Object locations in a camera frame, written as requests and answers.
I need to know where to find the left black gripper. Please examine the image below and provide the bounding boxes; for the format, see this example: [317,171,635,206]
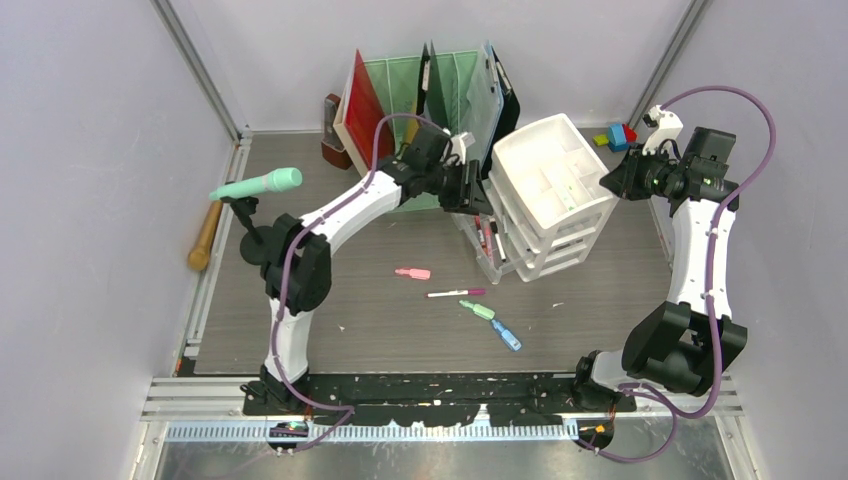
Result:
[424,158,492,216]

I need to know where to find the red black pen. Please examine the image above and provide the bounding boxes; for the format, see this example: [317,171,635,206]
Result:
[473,215,489,255]

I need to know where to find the clear plastic drawer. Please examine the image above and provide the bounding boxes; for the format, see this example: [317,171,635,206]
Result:
[451,214,516,285]

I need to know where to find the white drawer organizer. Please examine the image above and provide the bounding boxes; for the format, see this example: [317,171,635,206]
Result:
[489,113,618,282]

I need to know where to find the purple marker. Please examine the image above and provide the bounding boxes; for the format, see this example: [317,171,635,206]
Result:
[425,288,486,298]

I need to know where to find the black clipboard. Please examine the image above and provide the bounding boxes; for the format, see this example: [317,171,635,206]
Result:
[482,50,521,179]

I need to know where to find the yellow book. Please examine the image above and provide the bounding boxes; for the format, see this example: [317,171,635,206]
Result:
[402,115,420,145]

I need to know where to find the black book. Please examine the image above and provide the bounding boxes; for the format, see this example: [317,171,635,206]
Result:
[415,43,450,128]

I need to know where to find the pink pen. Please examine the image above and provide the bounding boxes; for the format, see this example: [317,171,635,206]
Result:
[482,221,502,267]

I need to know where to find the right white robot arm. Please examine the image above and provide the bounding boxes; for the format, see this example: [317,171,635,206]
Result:
[570,127,748,411]

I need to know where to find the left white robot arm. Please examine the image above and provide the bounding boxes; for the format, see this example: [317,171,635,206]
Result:
[259,125,493,414]

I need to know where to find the colourful toy blocks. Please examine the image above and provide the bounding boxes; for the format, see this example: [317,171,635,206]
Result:
[592,123,638,152]

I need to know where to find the pink highlighter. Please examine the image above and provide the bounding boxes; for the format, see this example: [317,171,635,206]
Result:
[394,268,431,280]

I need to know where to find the green highlighter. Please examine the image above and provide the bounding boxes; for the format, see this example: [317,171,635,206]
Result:
[459,300,496,321]

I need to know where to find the green file organizer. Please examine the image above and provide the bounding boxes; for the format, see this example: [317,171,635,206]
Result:
[360,50,482,213]

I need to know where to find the red notebook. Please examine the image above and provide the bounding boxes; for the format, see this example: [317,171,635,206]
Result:
[333,50,395,177]

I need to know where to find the brown round object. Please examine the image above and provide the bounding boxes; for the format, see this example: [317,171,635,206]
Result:
[321,93,352,170]

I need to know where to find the mint green microphone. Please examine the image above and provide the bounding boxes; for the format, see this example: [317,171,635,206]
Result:
[208,167,303,201]

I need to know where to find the black microphone stand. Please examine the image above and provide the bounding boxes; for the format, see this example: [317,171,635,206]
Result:
[221,196,273,266]

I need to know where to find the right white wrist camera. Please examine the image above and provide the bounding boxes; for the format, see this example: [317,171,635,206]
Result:
[642,105,683,155]

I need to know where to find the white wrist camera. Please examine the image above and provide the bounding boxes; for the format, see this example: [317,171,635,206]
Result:
[642,105,683,155]
[445,132,475,166]

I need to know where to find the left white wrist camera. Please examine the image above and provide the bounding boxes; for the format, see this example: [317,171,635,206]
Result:
[445,132,475,166]

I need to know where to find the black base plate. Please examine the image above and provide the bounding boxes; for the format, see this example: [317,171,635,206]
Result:
[240,372,635,427]

